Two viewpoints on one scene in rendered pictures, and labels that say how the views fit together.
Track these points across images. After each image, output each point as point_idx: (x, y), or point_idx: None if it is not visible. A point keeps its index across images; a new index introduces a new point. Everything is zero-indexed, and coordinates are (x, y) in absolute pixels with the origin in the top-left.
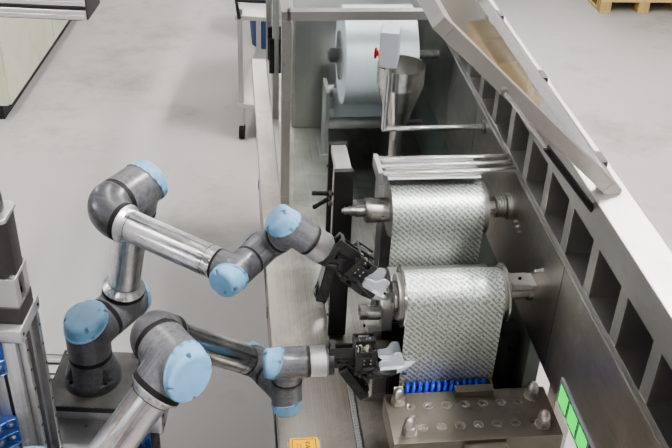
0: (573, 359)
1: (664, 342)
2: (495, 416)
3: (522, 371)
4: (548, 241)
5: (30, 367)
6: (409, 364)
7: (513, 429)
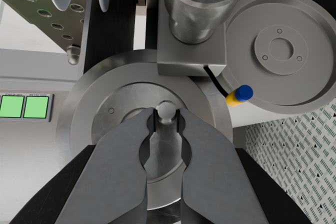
0: (34, 153)
1: None
2: (68, 27)
3: (148, 48)
4: None
5: None
6: None
7: (55, 34)
